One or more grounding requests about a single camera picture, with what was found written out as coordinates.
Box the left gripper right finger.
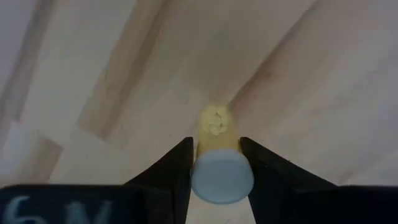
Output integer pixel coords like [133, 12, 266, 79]
[239, 136, 340, 224]

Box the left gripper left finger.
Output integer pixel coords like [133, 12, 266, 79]
[124, 136, 195, 224]

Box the yellow pill vial white cap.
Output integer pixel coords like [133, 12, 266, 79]
[190, 104, 255, 205]

